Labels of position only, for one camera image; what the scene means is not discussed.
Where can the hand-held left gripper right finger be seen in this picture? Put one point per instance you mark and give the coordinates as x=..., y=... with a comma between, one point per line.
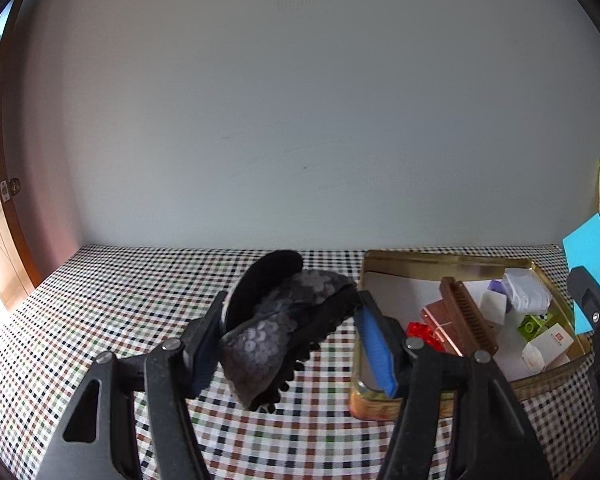
x=377, y=350

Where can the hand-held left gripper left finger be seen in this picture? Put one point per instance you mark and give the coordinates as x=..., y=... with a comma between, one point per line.
x=205, y=360

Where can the red toy brick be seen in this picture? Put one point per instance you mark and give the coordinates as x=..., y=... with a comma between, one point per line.
x=420, y=332

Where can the white and cork box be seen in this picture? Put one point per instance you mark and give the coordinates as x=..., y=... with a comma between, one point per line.
x=547, y=347

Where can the copper lighter case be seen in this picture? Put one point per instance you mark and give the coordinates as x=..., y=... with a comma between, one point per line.
x=442, y=327

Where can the green toy block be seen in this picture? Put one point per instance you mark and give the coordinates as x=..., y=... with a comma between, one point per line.
x=532, y=327

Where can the teal toy brick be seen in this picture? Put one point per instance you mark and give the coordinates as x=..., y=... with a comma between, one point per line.
x=587, y=250

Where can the black sequined hair clip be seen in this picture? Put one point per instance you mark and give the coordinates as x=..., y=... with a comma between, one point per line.
x=275, y=325

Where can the clear plastic box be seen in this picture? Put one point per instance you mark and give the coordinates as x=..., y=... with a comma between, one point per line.
x=527, y=290

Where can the gold tin box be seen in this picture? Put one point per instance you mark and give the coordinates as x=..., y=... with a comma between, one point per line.
x=395, y=270

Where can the brown comb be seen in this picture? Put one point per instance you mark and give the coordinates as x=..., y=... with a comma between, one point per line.
x=467, y=315

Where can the white charger plug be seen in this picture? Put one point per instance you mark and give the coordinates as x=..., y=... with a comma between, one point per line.
x=495, y=307

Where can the purple square box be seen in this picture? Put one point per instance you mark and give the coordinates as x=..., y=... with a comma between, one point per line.
x=497, y=289

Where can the checkered tablecloth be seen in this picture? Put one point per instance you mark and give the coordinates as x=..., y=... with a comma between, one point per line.
x=105, y=300

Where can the wooden door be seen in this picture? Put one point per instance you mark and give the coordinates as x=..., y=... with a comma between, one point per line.
x=0, y=250

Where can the brass door latch plate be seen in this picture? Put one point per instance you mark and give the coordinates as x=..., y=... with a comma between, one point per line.
x=10, y=188

